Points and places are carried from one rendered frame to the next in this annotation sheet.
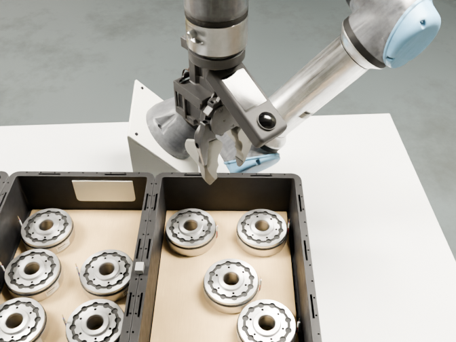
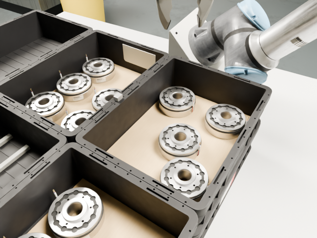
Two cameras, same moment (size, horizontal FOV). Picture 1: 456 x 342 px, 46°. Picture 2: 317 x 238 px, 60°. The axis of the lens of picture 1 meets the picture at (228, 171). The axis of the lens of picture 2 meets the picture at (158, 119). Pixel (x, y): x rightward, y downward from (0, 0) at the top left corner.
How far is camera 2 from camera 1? 0.43 m
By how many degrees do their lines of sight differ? 23
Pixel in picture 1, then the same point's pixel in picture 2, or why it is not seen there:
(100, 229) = (128, 80)
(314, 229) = (275, 147)
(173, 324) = (128, 148)
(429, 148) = not seen: outside the picture
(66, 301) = (81, 107)
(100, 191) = (137, 56)
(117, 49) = not seen: hidden behind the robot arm
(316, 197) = (289, 128)
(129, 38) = not seen: hidden behind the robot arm
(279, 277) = (219, 154)
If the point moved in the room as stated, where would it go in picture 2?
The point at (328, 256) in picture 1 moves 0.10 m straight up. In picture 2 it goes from (276, 168) to (287, 145)
